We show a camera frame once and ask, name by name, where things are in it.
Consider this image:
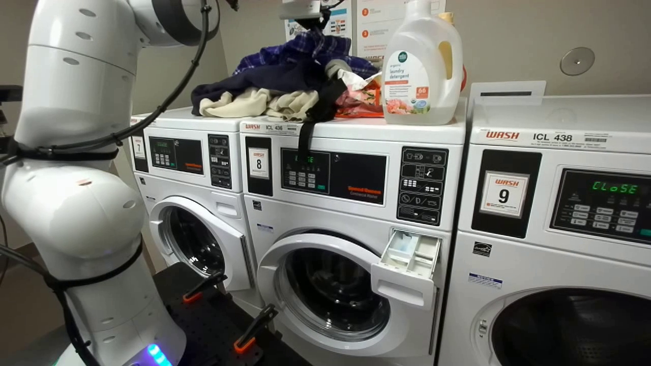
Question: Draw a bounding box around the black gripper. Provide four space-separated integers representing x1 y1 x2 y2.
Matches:
296 11 335 36

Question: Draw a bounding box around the blue checkered shirt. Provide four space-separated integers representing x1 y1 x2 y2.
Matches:
231 29 380 86

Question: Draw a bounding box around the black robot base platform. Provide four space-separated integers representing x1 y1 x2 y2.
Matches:
150 262 313 366

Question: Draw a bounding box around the white cloth piece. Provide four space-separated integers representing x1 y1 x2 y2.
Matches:
323 57 370 94

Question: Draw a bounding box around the cream garment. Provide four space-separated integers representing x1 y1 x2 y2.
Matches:
197 86 273 122
263 90 321 123

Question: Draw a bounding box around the red orange garment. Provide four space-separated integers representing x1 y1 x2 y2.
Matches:
333 68 388 122

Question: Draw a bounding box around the dark navy garment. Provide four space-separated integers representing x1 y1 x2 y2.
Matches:
189 64 329 118

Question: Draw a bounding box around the white detergent bottle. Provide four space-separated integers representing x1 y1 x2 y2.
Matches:
380 0 466 128

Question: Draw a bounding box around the white number eight card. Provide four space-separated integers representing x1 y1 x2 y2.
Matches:
247 147 273 181

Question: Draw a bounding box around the white washer without number card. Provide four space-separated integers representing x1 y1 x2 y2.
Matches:
127 104 271 317

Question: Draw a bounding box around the white box with black slot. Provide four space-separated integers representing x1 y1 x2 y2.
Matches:
467 79 549 128

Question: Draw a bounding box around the white washer number eight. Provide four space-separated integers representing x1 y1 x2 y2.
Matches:
236 110 470 366

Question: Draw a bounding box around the round door of unnumbered washer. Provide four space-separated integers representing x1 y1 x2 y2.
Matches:
149 195 255 294

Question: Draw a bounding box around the white detergent drawer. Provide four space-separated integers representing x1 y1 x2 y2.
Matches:
377 229 444 282

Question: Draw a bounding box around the white number nine card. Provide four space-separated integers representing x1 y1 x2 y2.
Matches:
479 169 532 219

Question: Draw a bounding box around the black orange clamp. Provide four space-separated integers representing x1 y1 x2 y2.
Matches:
179 270 230 304
231 303 281 358

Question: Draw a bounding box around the round door of washer eight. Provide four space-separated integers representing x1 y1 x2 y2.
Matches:
258 231 440 359

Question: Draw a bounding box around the white washer number nine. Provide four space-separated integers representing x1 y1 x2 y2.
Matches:
435 91 651 366

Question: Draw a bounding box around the wall poster with orange dots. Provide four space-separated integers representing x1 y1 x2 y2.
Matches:
354 0 449 64

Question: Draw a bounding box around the black hanging strap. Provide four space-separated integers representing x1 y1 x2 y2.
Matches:
296 77 349 157

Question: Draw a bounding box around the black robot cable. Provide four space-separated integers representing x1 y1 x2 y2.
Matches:
0 0 220 169
0 237 149 366

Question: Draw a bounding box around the round grey wall plate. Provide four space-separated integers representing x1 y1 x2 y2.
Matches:
557 44 598 77

